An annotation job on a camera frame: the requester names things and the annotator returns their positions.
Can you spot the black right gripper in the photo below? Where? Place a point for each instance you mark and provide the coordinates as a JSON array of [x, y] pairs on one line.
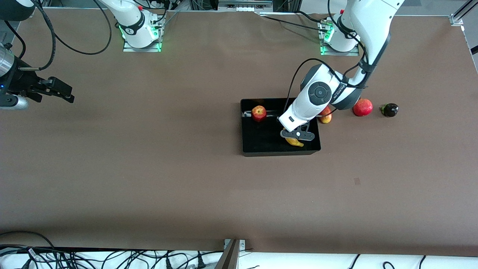
[[21, 83]]

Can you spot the aluminium frame profile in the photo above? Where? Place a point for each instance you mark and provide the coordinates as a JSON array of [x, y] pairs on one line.
[[242, 3]]

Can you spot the dark purple eggplant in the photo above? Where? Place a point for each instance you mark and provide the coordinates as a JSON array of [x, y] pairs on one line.
[[390, 110]]

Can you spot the red pomegranate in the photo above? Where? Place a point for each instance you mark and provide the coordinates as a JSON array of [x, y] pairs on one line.
[[362, 107]]

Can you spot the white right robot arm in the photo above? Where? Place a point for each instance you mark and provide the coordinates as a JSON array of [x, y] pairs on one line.
[[130, 22]]

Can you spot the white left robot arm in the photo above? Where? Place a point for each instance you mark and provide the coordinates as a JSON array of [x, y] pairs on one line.
[[373, 22]]

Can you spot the grey metal post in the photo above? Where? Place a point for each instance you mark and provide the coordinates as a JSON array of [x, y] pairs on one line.
[[229, 257]]

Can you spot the yellow banana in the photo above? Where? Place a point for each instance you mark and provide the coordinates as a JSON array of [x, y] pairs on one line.
[[297, 143]]

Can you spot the red yellow mango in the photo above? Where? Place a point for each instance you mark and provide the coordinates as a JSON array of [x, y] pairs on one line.
[[326, 119]]

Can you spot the red yellow apple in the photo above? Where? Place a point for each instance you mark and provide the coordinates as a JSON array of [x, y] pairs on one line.
[[258, 114]]

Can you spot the angled aluminium corner profile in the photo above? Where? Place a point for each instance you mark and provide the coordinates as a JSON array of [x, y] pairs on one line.
[[463, 11]]

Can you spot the black rectangular box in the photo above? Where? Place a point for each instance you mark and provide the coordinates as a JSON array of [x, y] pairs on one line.
[[269, 144]]

